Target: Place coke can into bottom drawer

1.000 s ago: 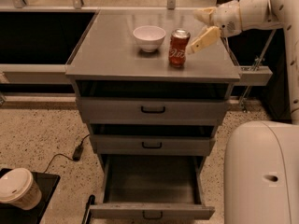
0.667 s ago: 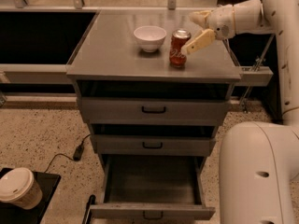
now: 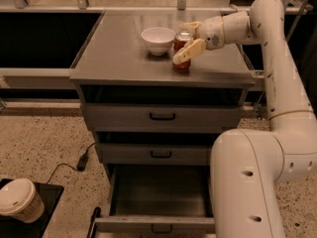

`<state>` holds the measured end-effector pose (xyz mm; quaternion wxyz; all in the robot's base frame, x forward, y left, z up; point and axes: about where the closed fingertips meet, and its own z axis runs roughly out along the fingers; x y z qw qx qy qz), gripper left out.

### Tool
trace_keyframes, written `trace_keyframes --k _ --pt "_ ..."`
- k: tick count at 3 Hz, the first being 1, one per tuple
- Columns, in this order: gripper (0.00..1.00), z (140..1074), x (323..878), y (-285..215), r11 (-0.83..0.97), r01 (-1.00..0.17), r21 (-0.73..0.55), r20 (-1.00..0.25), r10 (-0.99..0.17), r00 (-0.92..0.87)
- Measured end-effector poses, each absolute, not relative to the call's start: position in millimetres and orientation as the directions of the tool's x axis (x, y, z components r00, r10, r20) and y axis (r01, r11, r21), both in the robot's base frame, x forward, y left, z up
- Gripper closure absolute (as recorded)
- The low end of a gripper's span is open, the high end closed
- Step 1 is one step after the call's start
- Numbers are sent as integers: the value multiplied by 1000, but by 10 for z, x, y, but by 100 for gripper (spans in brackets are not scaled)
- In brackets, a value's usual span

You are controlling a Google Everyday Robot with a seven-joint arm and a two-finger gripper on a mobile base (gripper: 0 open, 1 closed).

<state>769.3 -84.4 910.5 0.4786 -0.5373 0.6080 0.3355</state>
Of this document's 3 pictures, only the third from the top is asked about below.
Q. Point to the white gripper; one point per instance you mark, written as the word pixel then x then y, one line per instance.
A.
pixel 212 31

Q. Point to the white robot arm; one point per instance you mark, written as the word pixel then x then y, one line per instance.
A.
pixel 246 164

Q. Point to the grey metal drawer cabinet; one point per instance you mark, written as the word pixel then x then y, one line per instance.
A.
pixel 116 68

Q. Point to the grey top drawer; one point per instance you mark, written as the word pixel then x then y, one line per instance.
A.
pixel 159 118

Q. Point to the grey middle drawer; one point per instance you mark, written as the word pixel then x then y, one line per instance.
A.
pixel 135 154

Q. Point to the grey open bottom drawer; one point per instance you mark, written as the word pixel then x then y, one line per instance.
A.
pixel 158 200

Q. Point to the white ceramic bowl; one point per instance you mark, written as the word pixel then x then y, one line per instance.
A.
pixel 158 40

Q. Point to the white lidded paper coffee cup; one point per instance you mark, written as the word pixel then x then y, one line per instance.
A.
pixel 19 199

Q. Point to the black power adapter with cable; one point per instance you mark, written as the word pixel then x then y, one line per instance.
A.
pixel 80 166

